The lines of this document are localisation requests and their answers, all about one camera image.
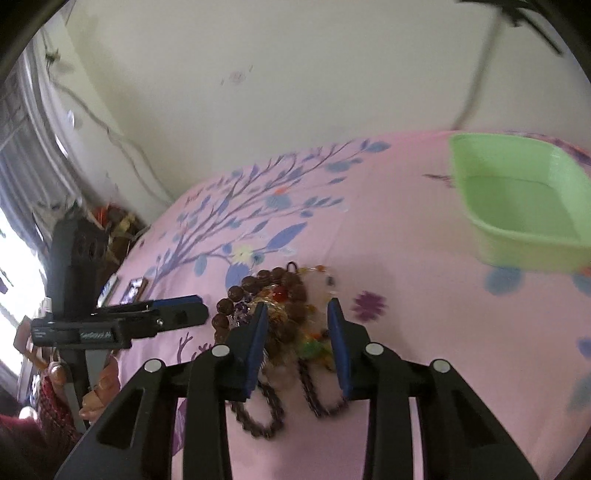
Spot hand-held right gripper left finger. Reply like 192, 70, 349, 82
54, 302, 270, 480

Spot grey curtain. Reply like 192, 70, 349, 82
0, 44, 86, 333

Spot dark metal chain necklace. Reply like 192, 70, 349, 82
229, 356, 352, 440

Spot small picture frame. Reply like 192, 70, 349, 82
98, 274, 121, 309
120, 277, 150, 305

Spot person's left hand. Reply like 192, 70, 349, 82
78, 354, 122, 422

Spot brown wooden bead necklace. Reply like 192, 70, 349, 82
211, 267, 311, 357

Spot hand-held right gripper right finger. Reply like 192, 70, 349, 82
326, 298, 539, 480

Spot black hanging cable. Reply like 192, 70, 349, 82
450, 0, 565, 132

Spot grey wall cable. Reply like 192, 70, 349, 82
44, 37, 178, 209

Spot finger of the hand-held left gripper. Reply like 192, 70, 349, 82
97, 295, 205, 313
92, 303, 209, 339

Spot person's left forearm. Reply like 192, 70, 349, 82
0, 369, 86, 480

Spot pink floral bedsheet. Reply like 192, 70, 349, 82
92, 130, 591, 480

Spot pile of clutter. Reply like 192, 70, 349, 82
89, 203, 149, 271

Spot colourful bead bracelet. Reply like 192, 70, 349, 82
295, 330, 336, 372

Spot orange bead strand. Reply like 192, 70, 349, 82
299, 264, 339, 298

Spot green plastic basin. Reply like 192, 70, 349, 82
449, 133, 591, 274

